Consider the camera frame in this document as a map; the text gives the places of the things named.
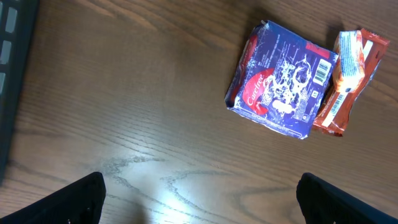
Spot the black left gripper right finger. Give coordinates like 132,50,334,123
296,172,397,224

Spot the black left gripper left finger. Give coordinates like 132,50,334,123
1,172,106,224

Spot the red orange snack bar wrapper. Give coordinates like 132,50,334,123
313,28,390,137

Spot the purple Carefree packet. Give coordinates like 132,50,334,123
224,20,338,139

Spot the small orange white packet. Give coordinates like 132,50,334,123
332,30,365,93

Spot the grey plastic mesh basket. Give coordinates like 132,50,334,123
1,0,40,180

